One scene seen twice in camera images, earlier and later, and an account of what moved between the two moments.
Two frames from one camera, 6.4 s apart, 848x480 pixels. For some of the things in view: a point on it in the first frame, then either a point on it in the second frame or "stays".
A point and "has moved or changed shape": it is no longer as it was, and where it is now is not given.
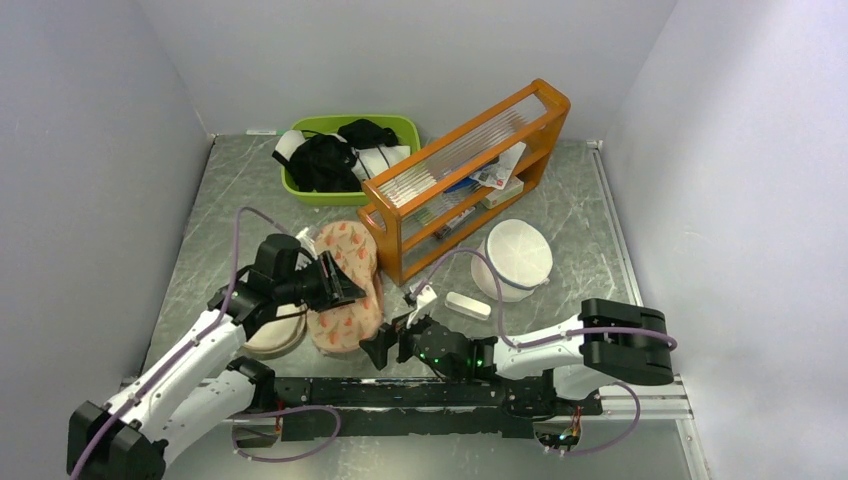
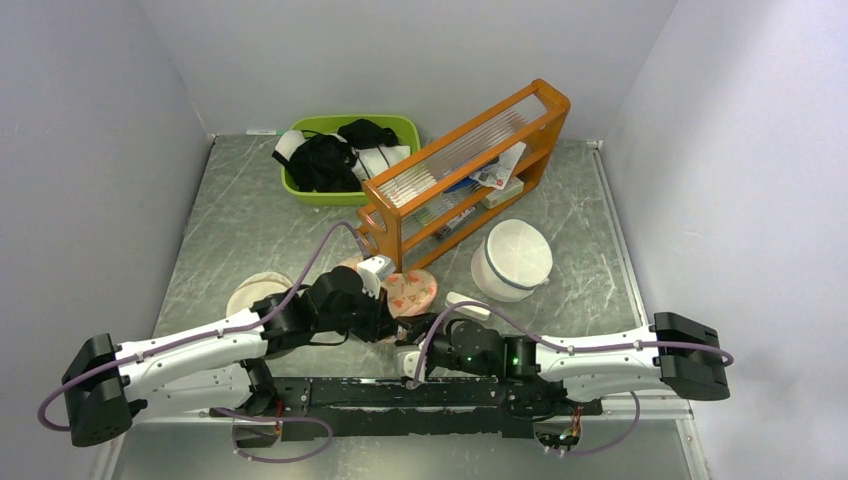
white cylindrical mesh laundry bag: [522, 255] stays
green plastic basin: [405, 128] stays
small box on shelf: [513, 188] stays
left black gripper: [343, 288] → [381, 322]
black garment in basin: [326, 164] stays
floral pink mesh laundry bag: [341, 327] has moved or changed shape
